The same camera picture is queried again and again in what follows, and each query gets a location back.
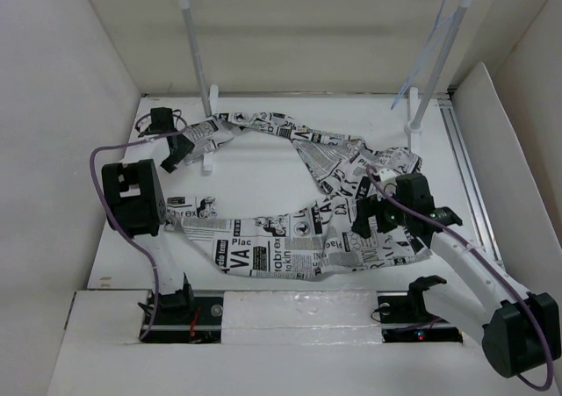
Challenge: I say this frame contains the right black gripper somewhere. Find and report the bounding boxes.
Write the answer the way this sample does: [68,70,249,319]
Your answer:
[350,185,412,238]

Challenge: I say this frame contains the black white newspaper print trousers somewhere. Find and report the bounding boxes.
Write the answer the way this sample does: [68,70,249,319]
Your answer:
[166,112,430,280]

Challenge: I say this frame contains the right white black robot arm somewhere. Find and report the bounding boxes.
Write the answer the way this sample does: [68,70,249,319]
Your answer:
[352,165,561,392]

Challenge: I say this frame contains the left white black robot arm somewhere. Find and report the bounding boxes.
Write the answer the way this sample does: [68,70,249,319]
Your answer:
[101,107,196,323]

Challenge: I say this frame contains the clear blue plastic hanger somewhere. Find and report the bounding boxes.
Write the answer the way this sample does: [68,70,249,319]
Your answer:
[391,0,456,110]

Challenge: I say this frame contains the white metal clothes rack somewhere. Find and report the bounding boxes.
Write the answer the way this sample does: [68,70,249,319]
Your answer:
[172,0,482,176]

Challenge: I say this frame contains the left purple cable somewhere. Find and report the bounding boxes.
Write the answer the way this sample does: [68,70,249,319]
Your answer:
[89,114,177,340]

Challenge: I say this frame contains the aluminium rail right side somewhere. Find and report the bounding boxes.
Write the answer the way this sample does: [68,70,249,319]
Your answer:
[437,94,504,267]

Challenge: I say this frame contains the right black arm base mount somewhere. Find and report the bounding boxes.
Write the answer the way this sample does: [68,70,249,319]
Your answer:
[371,275,464,343]

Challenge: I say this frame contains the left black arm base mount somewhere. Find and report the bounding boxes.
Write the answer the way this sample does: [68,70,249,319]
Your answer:
[138,279,224,344]

